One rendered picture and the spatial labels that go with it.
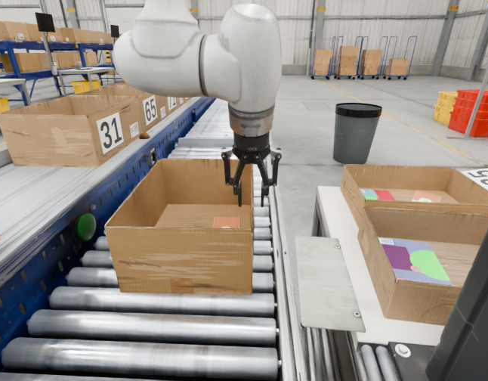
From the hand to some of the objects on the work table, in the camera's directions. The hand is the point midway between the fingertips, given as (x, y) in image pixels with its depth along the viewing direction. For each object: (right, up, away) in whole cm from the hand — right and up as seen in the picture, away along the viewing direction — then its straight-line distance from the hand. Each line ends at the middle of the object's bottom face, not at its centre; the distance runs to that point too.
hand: (251, 194), depth 73 cm
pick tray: (+47, -19, -7) cm, 51 cm away
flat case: (+43, -4, +24) cm, 49 cm away
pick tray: (+52, -5, +22) cm, 57 cm away
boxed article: (+59, -4, +23) cm, 63 cm away
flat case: (+37, -17, -6) cm, 41 cm away
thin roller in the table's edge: (+21, -35, -34) cm, 53 cm away
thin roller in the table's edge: (+19, -34, -33) cm, 52 cm away
